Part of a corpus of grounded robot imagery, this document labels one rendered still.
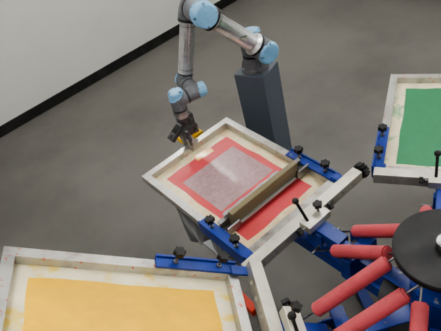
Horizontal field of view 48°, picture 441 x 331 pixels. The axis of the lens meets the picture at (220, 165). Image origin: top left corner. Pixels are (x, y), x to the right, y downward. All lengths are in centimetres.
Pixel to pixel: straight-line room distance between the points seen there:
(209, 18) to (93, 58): 356
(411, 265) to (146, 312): 82
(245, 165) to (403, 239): 107
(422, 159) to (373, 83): 231
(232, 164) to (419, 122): 95
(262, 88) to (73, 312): 160
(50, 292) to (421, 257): 112
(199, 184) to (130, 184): 179
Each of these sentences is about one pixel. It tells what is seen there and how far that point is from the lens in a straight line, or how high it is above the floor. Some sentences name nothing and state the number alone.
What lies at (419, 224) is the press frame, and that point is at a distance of 170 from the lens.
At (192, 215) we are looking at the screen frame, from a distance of 227.
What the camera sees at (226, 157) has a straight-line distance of 256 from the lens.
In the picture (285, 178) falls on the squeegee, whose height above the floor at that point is 104.
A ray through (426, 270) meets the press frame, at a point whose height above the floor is 132.
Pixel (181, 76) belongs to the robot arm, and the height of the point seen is 136.
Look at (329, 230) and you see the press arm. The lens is 204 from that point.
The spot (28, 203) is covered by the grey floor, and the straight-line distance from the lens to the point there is 455.
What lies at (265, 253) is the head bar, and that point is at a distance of 200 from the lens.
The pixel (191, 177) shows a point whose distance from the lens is 250.
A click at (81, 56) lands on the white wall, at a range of 571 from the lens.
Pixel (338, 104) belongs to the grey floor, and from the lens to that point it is 448.
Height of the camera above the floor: 260
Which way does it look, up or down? 40 degrees down
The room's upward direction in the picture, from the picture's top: 16 degrees counter-clockwise
